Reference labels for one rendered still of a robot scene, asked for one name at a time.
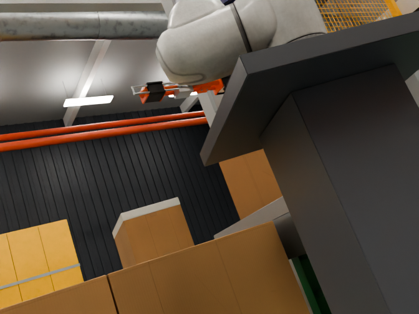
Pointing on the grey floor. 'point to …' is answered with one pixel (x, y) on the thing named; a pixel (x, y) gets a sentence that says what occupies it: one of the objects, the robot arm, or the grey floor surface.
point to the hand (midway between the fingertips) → (222, 83)
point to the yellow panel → (37, 262)
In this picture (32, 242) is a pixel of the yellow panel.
